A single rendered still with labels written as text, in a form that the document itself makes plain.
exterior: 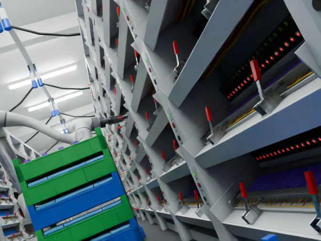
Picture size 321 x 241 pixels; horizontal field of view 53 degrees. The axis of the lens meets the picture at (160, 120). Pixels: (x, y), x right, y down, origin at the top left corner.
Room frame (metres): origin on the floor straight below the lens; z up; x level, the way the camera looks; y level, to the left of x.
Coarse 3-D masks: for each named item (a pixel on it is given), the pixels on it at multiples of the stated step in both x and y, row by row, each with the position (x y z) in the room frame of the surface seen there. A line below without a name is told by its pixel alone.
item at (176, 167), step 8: (176, 152) 1.19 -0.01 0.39; (168, 160) 1.62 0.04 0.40; (176, 160) 1.19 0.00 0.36; (184, 160) 1.04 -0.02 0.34; (160, 168) 1.63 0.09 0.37; (168, 168) 1.45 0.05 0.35; (176, 168) 1.21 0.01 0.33; (184, 168) 1.12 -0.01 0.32; (160, 176) 1.58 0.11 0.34; (168, 176) 1.44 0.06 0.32; (176, 176) 1.31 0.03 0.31
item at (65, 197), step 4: (104, 180) 1.06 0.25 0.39; (108, 180) 1.06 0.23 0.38; (112, 180) 1.06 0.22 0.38; (92, 184) 1.05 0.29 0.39; (96, 184) 1.05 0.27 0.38; (100, 184) 1.05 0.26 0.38; (84, 188) 1.05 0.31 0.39; (88, 188) 1.05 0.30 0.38; (92, 188) 1.05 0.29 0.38; (76, 192) 1.04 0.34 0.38; (80, 192) 1.04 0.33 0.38; (64, 196) 1.04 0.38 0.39; (68, 196) 1.04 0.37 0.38; (72, 196) 1.04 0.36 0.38; (56, 200) 1.03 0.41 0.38; (60, 200) 1.03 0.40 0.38; (44, 204) 1.03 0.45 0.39; (48, 204) 1.03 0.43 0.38; (52, 204) 1.03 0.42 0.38; (36, 208) 1.02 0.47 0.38; (40, 208) 1.02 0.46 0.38
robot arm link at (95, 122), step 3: (96, 117) 2.12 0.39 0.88; (90, 120) 2.09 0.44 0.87; (93, 120) 2.10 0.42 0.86; (96, 120) 2.10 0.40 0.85; (93, 123) 2.09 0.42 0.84; (96, 123) 2.10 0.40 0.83; (99, 123) 2.12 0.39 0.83; (93, 126) 2.10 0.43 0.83; (96, 126) 2.11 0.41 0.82; (99, 126) 2.12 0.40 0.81; (93, 129) 2.11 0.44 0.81
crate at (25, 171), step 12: (96, 132) 1.05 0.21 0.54; (84, 144) 1.04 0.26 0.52; (96, 144) 1.05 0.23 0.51; (48, 156) 1.03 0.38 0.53; (60, 156) 1.03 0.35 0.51; (72, 156) 1.04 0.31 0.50; (84, 156) 1.04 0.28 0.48; (96, 156) 1.13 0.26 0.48; (24, 168) 1.01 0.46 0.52; (36, 168) 1.02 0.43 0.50; (48, 168) 1.02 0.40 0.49; (60, 168) 1.06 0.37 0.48; (24, 180) 1.01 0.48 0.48
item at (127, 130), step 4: (124, 104) 1.72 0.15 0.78; (128, 116) 1.82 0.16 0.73; (128, 120) 1.90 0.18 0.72; (132, 120) 1.83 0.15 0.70; (128, 124) 1.97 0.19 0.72; (132, 124) 1.90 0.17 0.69; (124, 128) 2.31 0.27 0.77; (128, 128) 2.06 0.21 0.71; (132, 128) 2.28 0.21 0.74; (124, 132) 2.31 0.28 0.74; (128, 132) 2.16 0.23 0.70; (128, 136) 2.26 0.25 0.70
